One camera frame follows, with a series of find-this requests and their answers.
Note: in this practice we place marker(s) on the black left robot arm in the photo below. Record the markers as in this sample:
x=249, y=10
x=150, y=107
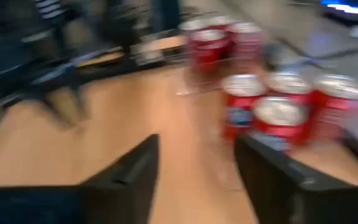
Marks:
x=26, y=62

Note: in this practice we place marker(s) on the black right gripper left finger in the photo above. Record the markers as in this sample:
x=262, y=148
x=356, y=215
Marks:
x=129, y=186

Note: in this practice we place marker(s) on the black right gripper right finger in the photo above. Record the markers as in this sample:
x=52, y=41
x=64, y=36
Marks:
x=269, y=180

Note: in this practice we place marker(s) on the black aluminium table frame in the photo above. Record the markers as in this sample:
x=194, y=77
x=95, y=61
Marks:
x=120, y=67

